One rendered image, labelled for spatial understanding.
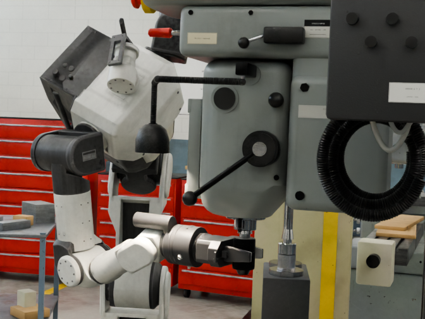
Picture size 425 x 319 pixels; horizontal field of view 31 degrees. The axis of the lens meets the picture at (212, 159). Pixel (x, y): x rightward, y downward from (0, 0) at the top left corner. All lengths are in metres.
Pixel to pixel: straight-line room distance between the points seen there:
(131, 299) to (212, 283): 4.17
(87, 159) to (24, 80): 10.21
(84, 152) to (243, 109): 0.49
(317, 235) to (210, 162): 1.85
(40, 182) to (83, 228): 5.03
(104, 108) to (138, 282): 0.58
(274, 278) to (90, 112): 0.62
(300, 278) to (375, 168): 0.61
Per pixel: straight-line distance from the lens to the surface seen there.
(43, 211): 4.85
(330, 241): 3.35
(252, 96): 1.52
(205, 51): 1.52
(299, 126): 1.47
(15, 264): 7.11
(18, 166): 7.00
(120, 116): 1.89
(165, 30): 1.77
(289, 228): 2.01
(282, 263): 2.02
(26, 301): 4.74
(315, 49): 1.48
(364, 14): 1.22
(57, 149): 1.87
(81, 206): 1.90
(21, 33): 12.15
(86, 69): 1.99
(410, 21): 1.22
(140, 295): 2.26
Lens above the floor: 1.51
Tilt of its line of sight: 3 degrees down
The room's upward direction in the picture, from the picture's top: 2 degrees clockwise
